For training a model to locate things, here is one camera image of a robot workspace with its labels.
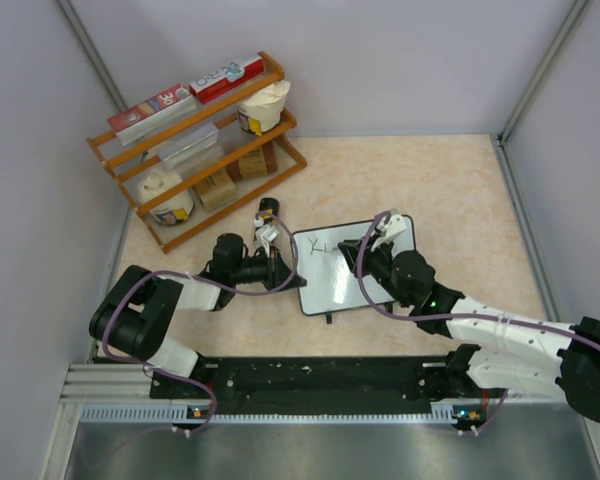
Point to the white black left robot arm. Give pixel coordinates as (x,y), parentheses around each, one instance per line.
(135,315)

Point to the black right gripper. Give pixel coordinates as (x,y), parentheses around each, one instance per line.
(351,249)

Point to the aluminium frame rail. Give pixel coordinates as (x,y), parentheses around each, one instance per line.
(106,383)

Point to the black framed whiteboard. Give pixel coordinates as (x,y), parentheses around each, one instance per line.
(330,284)

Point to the white paper bag right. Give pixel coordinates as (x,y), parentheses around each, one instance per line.
(261,112)

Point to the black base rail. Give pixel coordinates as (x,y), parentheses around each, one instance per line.
(332,385)

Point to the red white foil box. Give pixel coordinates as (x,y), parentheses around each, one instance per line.
(228,77)

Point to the clear plastic box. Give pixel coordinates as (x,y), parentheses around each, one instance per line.
(184,147)

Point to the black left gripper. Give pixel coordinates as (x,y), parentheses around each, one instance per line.
(277,272)

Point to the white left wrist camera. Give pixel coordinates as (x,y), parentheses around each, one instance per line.
(264,242)

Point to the red grey wrap box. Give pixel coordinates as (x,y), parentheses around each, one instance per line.
(153,112)

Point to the orange wooden shelf rack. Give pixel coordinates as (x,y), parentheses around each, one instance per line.
(164,198)

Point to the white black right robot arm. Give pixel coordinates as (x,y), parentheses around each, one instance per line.
(498,350)

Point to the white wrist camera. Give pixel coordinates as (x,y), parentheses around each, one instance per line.
(389,228)
(264,242)

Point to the black yellow drink can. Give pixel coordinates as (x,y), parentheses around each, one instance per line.
(269,210)

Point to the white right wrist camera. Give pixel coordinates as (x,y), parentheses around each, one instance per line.
(389,228)

